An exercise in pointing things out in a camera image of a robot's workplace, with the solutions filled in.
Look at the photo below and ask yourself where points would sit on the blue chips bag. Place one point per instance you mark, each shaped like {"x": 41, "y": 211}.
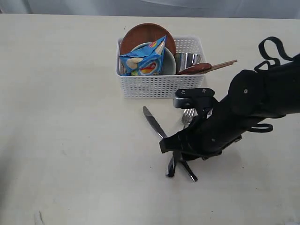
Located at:
{"x": 145, "y": 61}

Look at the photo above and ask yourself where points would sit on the shiny steel cup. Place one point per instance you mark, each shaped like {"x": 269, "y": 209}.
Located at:
{"x": 185, "y": 60}

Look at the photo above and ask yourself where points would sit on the silver table knife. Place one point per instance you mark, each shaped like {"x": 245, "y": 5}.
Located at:
{"x": 157, "y": 128}

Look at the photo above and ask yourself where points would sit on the lower brown wooden chopstick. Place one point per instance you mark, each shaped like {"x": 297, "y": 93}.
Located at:
{"x": 221, "y": 65}

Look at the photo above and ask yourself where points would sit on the dark brown wooden spoon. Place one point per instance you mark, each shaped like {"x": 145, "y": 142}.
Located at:
{"x": 195, "y": 68}

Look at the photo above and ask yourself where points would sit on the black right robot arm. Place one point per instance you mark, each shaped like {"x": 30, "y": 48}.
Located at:
{"x": 253, "y": 96}

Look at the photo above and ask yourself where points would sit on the white perforated plastic basket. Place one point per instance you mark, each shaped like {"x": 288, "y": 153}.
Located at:
{"x": 161, "y": 86}

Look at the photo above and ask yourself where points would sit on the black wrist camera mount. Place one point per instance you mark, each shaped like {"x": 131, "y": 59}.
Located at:
{"x": 194, "y": 98}

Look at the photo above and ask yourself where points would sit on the round brown wooden plate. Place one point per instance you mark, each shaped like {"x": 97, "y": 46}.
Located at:
{"x": 146, "y": 32}

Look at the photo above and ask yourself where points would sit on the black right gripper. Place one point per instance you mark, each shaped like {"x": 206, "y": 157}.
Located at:
{"x": 214, "y": 128}

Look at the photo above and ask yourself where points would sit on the pale green ceramic bowl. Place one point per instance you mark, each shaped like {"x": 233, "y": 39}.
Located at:
{"x": 168, "y": 67}

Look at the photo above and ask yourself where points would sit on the silver fork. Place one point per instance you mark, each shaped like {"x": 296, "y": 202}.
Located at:
{"x": 187, "y": 117}

